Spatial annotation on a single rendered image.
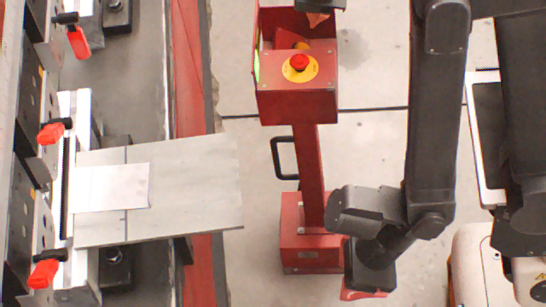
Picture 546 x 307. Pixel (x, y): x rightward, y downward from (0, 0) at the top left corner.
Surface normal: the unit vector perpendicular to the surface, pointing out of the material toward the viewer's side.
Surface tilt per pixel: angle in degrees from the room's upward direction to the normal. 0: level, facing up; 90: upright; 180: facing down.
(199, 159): 0
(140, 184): 0
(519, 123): 91
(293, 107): 90
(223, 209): 0
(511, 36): 96
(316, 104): 90
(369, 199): 22
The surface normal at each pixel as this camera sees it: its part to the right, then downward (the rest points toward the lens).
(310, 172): -0.04, 0.82
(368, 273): 0.36, -0.53
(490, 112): -0.11, -0.57
